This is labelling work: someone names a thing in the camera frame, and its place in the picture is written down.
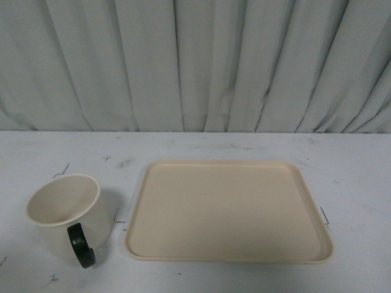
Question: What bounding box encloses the cream mug with black handle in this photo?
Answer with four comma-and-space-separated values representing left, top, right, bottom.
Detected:
26, 174, 111, 269

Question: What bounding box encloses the beige rectangular tray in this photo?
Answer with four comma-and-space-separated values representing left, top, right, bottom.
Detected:
125, 159, 334, 264

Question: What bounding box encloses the white pleated curtain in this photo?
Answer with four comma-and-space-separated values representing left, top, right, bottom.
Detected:
1, 1, 390, 133

